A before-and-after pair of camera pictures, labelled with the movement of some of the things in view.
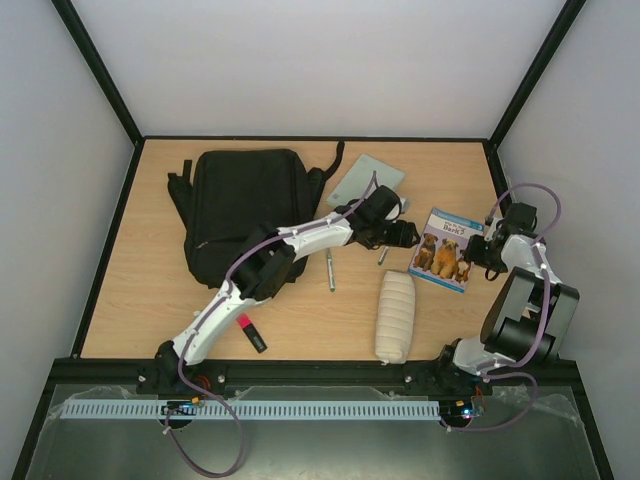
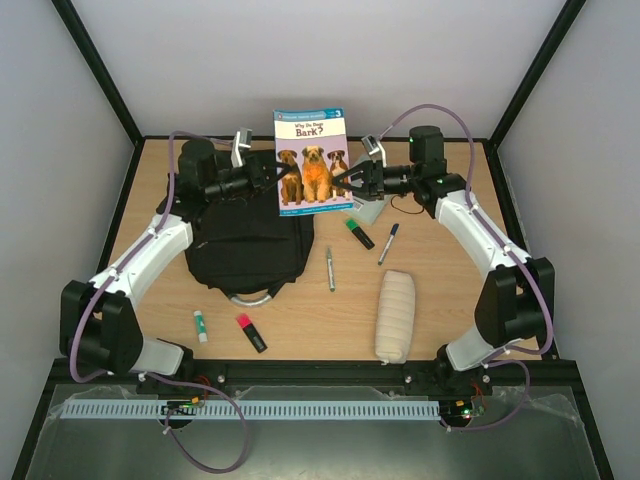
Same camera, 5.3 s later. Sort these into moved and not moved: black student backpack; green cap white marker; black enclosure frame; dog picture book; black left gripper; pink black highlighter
Moved: dog picture book; black left gripper
Not moved: pink black highlighter; black student backpack; black enclosure frame; green cap white marker
